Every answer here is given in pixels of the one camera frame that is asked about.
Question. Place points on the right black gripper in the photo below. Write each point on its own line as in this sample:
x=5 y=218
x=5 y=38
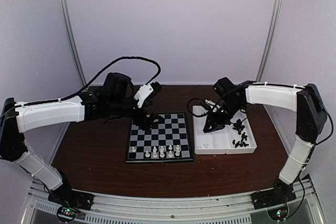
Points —
x=216 y=124

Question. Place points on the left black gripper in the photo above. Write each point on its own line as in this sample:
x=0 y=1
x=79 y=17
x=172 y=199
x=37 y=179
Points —
x=138 y=120

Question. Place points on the black grey chess board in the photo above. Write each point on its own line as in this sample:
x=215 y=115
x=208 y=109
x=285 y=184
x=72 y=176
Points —
x=172 y=131

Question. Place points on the white queen chess piece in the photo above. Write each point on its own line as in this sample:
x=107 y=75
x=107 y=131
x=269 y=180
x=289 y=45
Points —
x=161 y=154

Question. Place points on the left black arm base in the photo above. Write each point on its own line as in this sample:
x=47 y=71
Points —
x=67 y=197

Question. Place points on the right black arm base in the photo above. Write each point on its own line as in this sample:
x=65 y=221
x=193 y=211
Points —
x=280 y=193

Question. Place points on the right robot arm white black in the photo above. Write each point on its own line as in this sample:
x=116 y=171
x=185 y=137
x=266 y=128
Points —
x=305 y=101

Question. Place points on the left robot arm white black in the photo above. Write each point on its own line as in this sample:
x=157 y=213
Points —
x=20 y=118

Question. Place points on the black chess pieces upper pile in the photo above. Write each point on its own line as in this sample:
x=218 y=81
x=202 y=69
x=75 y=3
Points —
x=239 y=126

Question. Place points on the black chess pieces pile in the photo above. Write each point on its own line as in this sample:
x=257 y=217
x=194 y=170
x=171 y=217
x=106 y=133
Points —
x=243 y=141
x=239 y=126

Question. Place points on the black chess pieces lower pile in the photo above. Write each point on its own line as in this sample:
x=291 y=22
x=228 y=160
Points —
x=243 y=141

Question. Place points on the right controller board with LEDs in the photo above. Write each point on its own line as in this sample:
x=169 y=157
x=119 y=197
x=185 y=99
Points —
x=278 y=214

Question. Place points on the controller board with leds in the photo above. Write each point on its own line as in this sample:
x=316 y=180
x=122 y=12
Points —
x=65 y=214
x=278 y=214

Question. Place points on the left controller board with LEDs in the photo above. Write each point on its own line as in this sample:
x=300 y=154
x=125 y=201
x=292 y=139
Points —
x=65 y=214

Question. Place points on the white divided plastic tray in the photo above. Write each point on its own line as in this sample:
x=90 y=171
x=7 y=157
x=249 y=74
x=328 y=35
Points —
x=220 y=142

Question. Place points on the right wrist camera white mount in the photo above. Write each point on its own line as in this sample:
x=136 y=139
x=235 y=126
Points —
x=208 y=104

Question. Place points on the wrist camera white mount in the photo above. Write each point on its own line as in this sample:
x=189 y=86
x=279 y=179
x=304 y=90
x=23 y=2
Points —
x=208 y=104
x=146 y=91

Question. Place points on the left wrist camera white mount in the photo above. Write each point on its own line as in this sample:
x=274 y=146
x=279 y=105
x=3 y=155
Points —
x=146 y=91

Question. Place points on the aluminium front rail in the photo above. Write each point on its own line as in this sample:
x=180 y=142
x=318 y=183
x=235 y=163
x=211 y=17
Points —
x=234 y=208

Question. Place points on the right aluminium frame post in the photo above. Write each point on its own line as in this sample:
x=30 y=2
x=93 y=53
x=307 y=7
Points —
x=276 y=9

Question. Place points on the aluminium frame post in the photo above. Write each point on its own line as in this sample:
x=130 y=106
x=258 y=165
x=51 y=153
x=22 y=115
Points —
x=276 y=9
x=72 y=42

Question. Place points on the left aluminium frame post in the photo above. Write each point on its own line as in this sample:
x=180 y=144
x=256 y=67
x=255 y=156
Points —
x=72 y=42

